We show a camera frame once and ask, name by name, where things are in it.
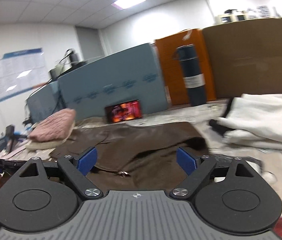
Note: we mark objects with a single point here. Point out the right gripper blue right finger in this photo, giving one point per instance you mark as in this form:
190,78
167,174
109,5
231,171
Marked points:
198,170

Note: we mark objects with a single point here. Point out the wall poster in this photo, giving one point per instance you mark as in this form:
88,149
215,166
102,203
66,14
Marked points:
21,71

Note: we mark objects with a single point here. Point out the dark blue thermos bottle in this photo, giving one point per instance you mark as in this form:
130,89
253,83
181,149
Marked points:
192,75

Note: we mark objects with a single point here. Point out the brown leather jacket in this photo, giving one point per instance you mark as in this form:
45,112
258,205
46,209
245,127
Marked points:
135,158

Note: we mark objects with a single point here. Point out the blue foam board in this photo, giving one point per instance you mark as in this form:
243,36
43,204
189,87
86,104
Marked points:
128,75

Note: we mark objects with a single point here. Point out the pink knitted sweater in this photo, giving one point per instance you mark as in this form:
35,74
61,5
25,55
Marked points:
58,126

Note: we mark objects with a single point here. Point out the brown cardboard board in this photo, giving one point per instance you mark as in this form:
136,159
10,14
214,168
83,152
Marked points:
246,57

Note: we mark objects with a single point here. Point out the phone with red screen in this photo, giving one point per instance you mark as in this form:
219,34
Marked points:
125,111

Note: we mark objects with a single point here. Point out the white folded garment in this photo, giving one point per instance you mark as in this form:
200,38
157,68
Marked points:
252,120

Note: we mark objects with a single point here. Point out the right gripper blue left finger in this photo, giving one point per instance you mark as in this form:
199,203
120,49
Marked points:
75,168

